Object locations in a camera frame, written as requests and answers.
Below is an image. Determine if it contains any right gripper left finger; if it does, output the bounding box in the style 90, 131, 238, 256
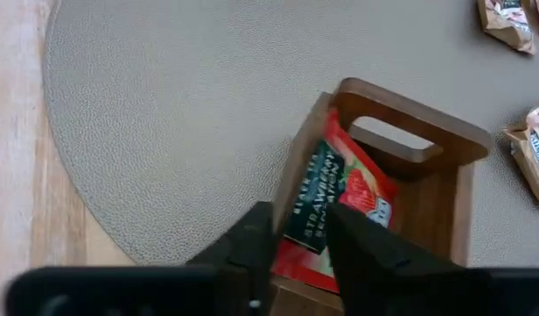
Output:
185, 200, 279, 316

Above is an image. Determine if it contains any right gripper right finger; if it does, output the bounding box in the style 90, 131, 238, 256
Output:
325, 202, 490, 316

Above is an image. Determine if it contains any brown wooden compartment tray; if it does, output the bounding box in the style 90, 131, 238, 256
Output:
269, 77, 493, 316

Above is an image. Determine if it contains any red strawberry tea packet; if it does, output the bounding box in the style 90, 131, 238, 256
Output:
271, 107, 400, 294

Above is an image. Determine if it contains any brown tea packet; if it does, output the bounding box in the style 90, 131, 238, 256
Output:
504, 99, 539, 211
477, 0, 537, 56

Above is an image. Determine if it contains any round grey placemat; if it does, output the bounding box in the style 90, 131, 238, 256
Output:
41, 0, 539, 267

